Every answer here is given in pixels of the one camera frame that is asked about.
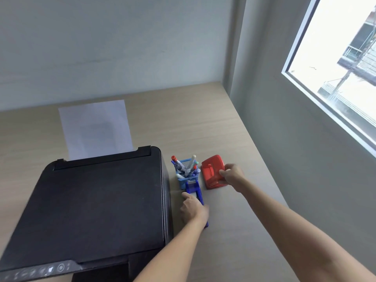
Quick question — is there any grey marker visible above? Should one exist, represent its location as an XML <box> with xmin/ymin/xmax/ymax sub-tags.
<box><xmin>172</xmin><ymin>160</ymin><xmax>188</xmax><ymax>177</ymax></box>

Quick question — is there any person's left hand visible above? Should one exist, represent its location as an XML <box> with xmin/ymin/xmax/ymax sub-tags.
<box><xmin>180</xmin><ymin>192</ymin><xmax>210</xmax><ymax>225</ymax></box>

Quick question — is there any blue stapler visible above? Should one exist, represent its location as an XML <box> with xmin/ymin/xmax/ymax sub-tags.
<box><xmin>186</xmin><ymin>184</ymin><xmax>209</xmax><ymax>228</ymax></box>

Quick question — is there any blue mesh pen holder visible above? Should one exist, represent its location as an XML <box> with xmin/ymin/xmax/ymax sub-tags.
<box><xmin>176</xmin><ymin>159</ymin><xmax>199</xmax><ymax>191</ymax></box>

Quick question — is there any person's right hand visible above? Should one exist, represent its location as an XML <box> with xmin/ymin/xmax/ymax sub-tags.
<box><xmin>219</xmin><ymin>163</ymin><xmax>247</xmax><ymax>193</ymax></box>

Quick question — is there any red hole punch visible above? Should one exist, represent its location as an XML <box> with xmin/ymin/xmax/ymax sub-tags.
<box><xmin>201</xmin><ymin>155</ymin><xmax>229</xmax><ymax>190</ymax></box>

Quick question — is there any black printer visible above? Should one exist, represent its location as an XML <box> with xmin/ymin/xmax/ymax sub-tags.
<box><xmin>0</xmin><ymin>146</ymin><xmax>174</xmax><ymax>282</ymax></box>

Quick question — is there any person's right forearm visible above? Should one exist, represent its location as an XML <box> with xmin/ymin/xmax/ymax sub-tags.
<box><xmin>233</xmin><ymin>180</ymin><xmax>376</xmax><ymax>282</ymax></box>

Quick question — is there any person's left forearm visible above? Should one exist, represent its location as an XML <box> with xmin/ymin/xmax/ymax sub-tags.
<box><xmin>134</xmin><ymin>213</ymin><xmax>210</xmax><ymax>282</ymax></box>

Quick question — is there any red-capped marker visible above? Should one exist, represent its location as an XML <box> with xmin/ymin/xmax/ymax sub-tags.
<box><xmin>172</xmin><ymin>156</ymin><xmax>186</xmax><ymax>176</ymax></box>

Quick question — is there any window with white frame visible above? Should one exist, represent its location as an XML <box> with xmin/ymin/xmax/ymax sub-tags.
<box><xmin>281</xmin><ymin>0</ymin><xmax>376</xmax><ymax>158</ymax></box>

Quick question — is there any white paper sheet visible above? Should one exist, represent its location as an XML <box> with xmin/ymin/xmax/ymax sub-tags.
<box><xmin>58</xmin><ymin>100</ymin><xmax>134</xmax><ymax>161</ymax></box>

